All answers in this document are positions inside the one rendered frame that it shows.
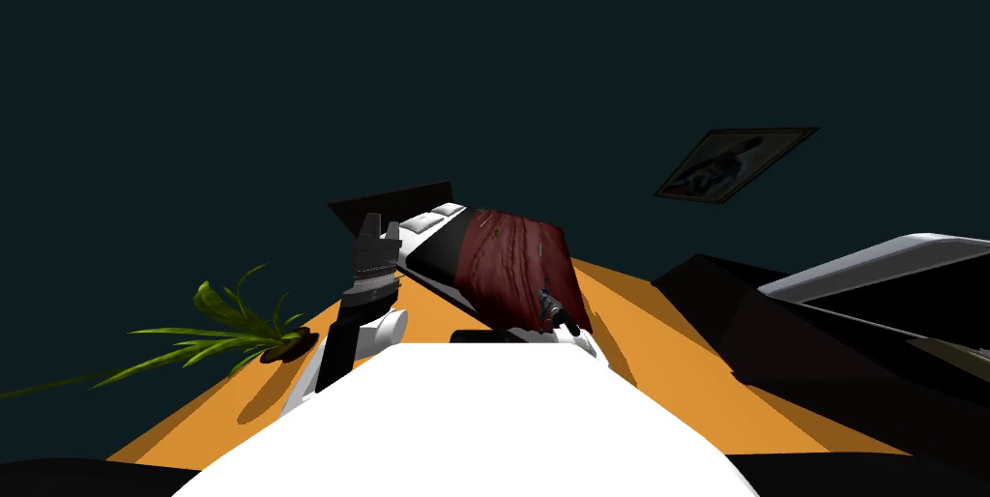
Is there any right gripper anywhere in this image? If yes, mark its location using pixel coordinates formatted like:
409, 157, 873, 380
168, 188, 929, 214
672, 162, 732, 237
538, 287, 562, 330

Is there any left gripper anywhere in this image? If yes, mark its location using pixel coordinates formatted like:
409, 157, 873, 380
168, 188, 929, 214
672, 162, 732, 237
353, 212, 404, 278

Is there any bed with red blanket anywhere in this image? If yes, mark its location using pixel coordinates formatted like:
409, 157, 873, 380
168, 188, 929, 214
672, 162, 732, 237
326, 181, 597, 344

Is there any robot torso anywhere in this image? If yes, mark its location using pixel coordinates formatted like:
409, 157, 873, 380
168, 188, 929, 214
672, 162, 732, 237
173, 329, 761, 497

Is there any green potted plant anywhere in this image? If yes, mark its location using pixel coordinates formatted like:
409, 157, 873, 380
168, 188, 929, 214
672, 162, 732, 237
0, 260, 321, 402

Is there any black furniture with white top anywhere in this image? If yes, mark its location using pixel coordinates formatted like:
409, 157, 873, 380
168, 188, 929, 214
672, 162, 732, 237
652, 231, 990, 482

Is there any framed wall picture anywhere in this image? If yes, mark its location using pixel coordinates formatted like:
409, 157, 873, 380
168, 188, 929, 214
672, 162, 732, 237
653, 125, 822, 206

